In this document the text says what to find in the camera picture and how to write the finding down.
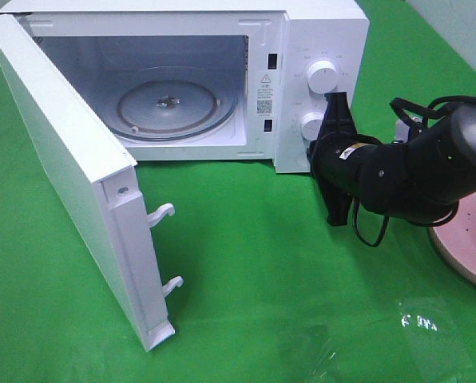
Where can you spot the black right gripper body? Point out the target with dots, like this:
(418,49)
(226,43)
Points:
(343,164)

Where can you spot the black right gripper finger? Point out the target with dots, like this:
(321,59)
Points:
(337,118)
(337,202)

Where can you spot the round microwave door button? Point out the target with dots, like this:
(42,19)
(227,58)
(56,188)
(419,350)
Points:
(302,160)

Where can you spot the pink speckled plate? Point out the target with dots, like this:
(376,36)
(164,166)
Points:
(456,240)

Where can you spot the white microwave door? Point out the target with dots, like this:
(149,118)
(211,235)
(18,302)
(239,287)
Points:
(94,177)

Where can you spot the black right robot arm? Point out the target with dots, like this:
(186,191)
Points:
(420,180)

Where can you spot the lower white microwave knob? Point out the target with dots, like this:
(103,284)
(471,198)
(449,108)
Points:
(310,125)

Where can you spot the white microwave knob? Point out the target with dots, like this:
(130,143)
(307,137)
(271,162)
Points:
(310,125)
(322,76)

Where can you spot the upper white microwave knob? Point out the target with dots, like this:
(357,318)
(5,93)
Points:
(322,76)

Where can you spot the clear tape patch front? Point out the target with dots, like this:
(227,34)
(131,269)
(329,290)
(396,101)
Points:
(307,354)

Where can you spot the clear tape patch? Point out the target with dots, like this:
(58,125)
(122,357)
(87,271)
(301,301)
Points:
(307,354)
(433,339)

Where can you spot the white microwave oven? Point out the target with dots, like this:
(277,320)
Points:
(270,44)

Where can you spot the clear tape patch right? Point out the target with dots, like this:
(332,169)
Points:
(433,339)

